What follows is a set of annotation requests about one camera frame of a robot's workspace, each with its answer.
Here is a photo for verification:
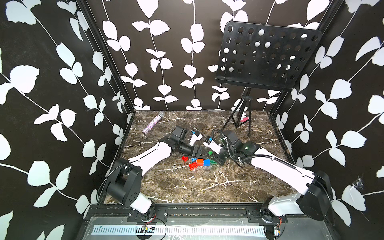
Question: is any blue square lego brick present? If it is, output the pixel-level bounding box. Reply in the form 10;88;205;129
203;159;211;167

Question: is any purple glitter microphone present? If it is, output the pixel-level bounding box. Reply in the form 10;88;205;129
142;111;165;136

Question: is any black mounting rail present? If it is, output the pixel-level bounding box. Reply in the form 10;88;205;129
86;202;288;225

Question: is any white slotted cable duct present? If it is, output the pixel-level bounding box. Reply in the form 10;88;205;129
91;225;266;237

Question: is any black perforated music stand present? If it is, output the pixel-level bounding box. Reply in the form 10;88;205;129
215;21;323;128

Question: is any orange-red square lego brick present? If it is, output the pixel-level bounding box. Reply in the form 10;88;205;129
197;159;204;166

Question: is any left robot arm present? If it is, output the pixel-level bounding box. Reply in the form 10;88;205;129
101;126;194;218

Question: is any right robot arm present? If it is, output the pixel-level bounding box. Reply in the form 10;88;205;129
204;129;333;223

